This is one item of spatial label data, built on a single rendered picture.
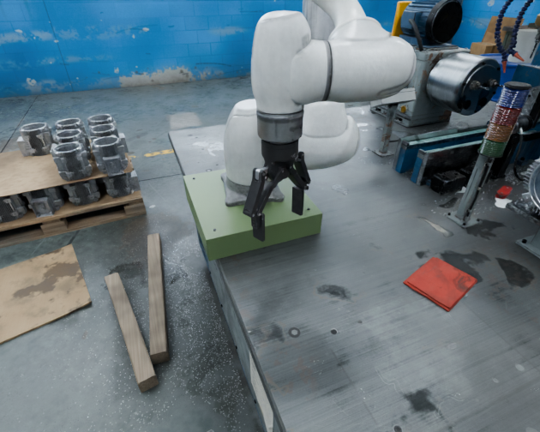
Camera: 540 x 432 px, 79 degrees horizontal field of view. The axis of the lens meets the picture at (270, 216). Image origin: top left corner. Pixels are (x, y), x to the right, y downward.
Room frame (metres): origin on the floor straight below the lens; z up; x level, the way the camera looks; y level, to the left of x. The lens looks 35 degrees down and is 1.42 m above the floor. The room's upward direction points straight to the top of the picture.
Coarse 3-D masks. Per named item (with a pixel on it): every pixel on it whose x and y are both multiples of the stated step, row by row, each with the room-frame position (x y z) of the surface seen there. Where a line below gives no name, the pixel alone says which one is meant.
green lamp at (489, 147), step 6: (486, 144) 0.86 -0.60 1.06; (492, 144) 0.85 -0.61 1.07; (498, 144) 0.84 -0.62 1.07; (504, 144) 0.84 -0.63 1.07; (480, 150) 0.87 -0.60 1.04; (486, 150) 0.85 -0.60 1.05; (492, 150) 0.85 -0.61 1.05; (498, 150) 0.84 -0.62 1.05; (492, 156) 0.84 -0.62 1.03; (498, 156) 0.84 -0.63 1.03
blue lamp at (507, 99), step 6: (504, 90) 0.87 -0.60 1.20; (510, 90) 0.86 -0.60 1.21; (516, 90) 0.85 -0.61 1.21; (522, 90) 0.84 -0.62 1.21; (528, 90) 0.84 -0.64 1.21; (504, 96) 0.86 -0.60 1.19; (510, 96) 0.85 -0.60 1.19; (516, 96) 0.84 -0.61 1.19; (522, 96) 0.84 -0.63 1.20; (498, 102) 0.87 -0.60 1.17; (504, 102) 0.86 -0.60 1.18; (510, 102) 0.85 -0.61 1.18; (516, 102) 0.84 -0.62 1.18; (522, 102) 0.84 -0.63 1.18; (516, 108) 0.84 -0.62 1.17
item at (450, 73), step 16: (448, 64) 1.62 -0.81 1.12; (464, 64) 1.56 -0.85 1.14; (480, 64) 1.53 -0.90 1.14; (496, 64) 1.57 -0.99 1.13; (432, 80) 1.64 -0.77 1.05; (448, 80) 1.56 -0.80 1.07; (464, 80) 1.50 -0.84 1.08; (480, 80) 1.54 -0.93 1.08; (496, 80) 1.57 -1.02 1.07; (432, 96) 1.64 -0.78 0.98; (448, 96) 1.54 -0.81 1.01; (464, 96) 1.51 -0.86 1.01; (480, 96) 1.55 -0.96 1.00; (464, 112) 1.53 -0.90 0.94
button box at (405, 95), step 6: (402, 90) 1.37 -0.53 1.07; (408, 90) 1.38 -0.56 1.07; (414, 90) 1.39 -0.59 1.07; (396, 96) 1.35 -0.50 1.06; (402, 96) 1.36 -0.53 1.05; (408, 96) 1.37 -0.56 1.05; (414, 96) 1.38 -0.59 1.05; (372, 102) 1.37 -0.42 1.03; (378, 102) 1.34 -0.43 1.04; (384, 102) 1.32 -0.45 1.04; (390, 102) 1.33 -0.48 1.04; (396, 102) 1.34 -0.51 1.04; (402, 102) 1.38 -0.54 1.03
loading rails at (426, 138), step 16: (480, 128) 1.37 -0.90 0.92; (400, 144) 1.22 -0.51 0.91; (416, 144) 1.20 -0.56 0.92; (432, 144) 1.23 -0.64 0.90; (448, 144) 1.27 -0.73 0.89; (464, 144) 1.20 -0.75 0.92; (480, 144) 1.17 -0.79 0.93; (528, 144) 1.29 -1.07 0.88; (400, 160) 1.20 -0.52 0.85; (416, 160) 1.13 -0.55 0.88; (432, 160) 1.09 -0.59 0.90; (448, 160) 1.12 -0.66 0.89; (464, 160) 1.15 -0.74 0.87; (512, 160) 1.27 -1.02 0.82; (528, 160) 1.26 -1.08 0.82; (416, 176) 1.11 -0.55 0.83; (432, 176) 1.10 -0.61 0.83
